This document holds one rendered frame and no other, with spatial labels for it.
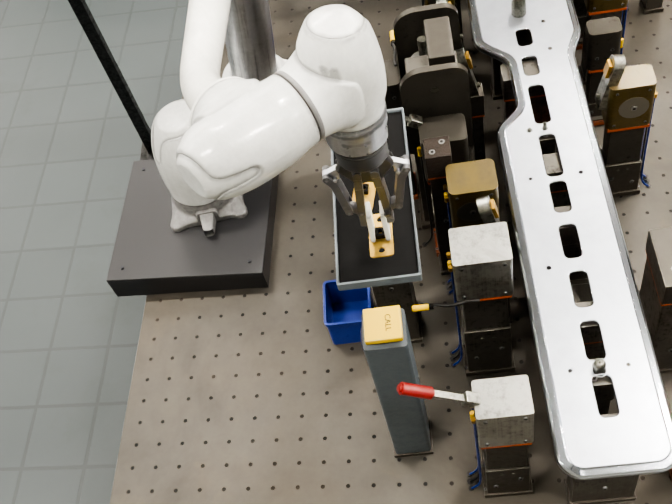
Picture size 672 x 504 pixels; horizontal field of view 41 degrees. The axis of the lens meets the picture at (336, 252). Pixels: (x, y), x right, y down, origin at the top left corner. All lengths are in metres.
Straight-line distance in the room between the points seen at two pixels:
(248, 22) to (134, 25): 2.16
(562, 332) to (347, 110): 0.63
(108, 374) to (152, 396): 0.94
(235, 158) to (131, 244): 1.10
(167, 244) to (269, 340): 0.34
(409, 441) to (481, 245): 0.43
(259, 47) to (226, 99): 0.78
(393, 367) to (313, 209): 0.76
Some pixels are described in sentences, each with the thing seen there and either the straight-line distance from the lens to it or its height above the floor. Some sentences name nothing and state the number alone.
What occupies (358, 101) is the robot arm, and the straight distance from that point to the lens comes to 1.13.
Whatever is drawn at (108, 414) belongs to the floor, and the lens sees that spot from 2.87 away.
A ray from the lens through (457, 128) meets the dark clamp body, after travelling 1.74.
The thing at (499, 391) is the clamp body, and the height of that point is 1.06.
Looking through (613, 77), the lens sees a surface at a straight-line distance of 1.84.
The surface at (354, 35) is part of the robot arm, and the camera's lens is 1.09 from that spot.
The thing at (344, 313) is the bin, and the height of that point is 0.70.
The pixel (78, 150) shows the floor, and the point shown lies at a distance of 3.55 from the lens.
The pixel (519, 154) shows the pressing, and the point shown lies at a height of 1.00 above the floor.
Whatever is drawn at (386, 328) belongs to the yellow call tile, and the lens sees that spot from 1.41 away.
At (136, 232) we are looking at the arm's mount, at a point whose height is 0.77.
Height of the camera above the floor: 2.38
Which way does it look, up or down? 54 degrees down
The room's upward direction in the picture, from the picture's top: 17 degrees counter-clockwise
